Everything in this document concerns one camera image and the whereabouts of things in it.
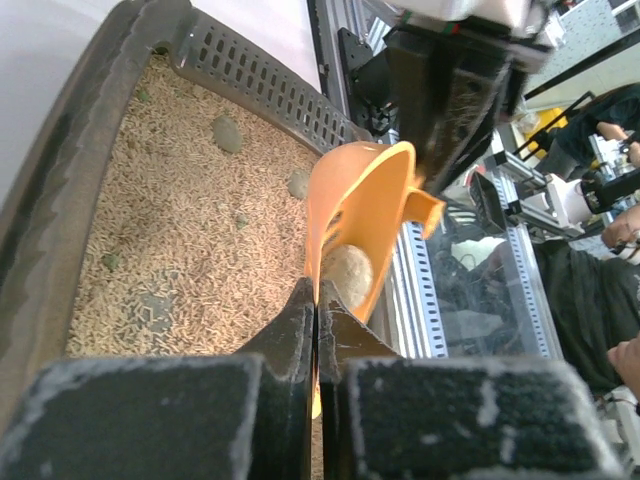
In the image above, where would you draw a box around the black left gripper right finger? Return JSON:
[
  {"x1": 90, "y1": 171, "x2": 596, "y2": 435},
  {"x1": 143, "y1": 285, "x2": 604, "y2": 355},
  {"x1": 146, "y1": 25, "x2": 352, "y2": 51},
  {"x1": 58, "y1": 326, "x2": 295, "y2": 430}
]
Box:
[{"x1": 317, "y1": 282, "x2": 625, "y2": 479}]

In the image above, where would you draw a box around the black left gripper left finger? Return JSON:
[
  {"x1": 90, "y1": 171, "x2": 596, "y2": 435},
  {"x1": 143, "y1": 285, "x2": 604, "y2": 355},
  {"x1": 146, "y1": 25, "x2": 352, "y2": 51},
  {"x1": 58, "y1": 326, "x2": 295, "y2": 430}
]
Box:
[{"x1": 1, "y1": 278, "x2": 315, "y2": 479}]

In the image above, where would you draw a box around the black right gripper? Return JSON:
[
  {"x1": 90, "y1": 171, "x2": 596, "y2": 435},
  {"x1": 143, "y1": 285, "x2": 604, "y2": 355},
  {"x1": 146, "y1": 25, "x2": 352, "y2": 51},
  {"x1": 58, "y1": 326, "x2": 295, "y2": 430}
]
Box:
[{"x1": 384, "y1": 1, "x2": 554, "y2": 195}]

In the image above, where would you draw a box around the yellow litter scoop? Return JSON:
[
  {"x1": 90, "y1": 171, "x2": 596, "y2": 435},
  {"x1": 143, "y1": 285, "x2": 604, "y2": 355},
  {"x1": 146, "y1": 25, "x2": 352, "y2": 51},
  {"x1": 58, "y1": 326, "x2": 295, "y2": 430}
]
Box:
[{"x1": 302, "y1": 140, "x2": 447, "y2": 420}]

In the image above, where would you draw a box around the dark brown litter box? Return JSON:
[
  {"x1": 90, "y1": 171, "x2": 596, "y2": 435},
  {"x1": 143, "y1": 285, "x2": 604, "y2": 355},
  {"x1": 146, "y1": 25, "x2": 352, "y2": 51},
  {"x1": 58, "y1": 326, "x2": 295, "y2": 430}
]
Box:
[{"x1": 1, "y1": 1, "x2": 365, "y2": 425}]

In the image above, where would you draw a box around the grey litter clump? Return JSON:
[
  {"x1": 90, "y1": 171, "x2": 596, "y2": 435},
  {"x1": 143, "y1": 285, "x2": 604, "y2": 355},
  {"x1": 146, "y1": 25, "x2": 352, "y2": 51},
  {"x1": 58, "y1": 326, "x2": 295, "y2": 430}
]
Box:
[
  {"x1": 321, "y1": 245, "x2": 373, "y2": 310},
  {"x1": 286, "y1": 169, "x2": 310, "y2": 200},
  {"x1": 212, "y1": 115, "x2": 243, "y2": 154}
]

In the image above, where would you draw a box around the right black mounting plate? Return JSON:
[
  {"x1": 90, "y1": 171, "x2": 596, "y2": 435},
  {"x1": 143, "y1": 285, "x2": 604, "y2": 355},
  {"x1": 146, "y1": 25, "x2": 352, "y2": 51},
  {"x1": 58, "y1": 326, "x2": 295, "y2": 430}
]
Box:
[{"x1": 337, "y1": 27, "x2": 397, "y2": 137}]

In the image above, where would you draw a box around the person in dark clothes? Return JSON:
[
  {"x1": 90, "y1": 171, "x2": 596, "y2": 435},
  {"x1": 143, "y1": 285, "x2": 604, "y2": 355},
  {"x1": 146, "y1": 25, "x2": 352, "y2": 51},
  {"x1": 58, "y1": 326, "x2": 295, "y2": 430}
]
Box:
[{"x1": 529, "y1": 204, "x2": 640, "y2": 401}]

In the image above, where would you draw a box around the grey slotted cable duct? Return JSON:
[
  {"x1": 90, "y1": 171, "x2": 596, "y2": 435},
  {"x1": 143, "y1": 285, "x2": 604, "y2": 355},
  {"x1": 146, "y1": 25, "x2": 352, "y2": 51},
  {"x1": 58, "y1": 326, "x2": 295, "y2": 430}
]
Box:
[{"x1": 388, "y1": 222, "x2": 448, "y2": 359}]

